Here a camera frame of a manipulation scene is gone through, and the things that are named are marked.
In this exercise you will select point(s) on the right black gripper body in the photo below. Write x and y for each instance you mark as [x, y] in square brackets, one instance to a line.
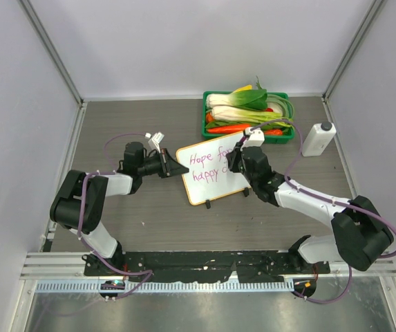
[253, 181]

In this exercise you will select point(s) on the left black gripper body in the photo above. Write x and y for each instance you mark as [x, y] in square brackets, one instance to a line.
[149, 167]

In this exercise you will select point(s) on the small orange-framed whiteboard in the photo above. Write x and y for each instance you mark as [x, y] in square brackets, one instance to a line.
[209, 177]

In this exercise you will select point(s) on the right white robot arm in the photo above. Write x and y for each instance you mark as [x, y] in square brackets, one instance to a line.
[359, 237]

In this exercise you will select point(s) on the large orange carrot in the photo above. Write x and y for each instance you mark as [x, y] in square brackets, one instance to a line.
[233, 128]

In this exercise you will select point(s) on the small orange carrot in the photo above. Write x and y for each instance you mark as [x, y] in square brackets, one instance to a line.
[274, 132]

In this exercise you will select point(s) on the lower bok choy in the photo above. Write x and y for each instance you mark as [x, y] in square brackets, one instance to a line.
[234, 114]

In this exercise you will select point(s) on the bok choy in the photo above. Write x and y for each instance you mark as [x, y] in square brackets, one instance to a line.
[234, 114]
[247, 99]

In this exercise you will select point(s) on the green plastic crate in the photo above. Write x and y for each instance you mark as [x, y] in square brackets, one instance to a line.
[209, 122]

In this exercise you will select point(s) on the upper bok choy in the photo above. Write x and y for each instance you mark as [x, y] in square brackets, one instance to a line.
[247, 99]

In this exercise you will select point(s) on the green long beans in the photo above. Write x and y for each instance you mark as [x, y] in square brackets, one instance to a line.
[281, 108]

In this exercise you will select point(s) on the yellow pepper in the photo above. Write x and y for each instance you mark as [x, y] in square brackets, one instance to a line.
[243, 88]

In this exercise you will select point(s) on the white bottle grey cap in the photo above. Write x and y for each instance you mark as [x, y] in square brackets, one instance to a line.
[318, 139]

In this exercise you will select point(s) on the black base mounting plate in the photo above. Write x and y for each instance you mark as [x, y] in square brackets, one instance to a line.
[251, 266]

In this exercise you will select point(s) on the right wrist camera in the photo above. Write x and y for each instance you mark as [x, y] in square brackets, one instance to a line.
[253, 137]

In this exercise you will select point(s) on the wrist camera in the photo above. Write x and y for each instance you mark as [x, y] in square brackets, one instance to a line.
[253, 137]
[154, 140]

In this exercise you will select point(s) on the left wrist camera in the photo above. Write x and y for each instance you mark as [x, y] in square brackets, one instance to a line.
[154, 140]

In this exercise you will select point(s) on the white slotted cable duct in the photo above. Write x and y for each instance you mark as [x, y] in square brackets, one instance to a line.
[106, 286]

